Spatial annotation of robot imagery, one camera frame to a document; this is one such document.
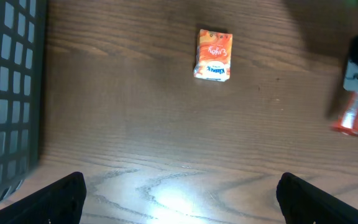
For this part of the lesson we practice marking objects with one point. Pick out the orange tissue pack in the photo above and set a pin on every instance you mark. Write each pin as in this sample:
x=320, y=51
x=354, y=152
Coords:
x=213, y=58

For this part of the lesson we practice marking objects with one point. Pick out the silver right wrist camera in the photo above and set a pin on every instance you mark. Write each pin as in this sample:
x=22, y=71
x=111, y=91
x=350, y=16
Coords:
x=351, y=76

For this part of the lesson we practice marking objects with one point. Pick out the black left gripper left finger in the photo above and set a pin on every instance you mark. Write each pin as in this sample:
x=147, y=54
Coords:
x=60, y=202

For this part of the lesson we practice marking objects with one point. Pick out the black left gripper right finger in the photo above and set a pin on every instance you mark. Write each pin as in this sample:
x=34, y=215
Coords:
x=301, y=202

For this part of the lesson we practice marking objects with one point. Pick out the grey plastic mesh basket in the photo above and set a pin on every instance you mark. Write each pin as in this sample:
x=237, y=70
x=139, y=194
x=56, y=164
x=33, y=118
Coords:
x=22, y=35

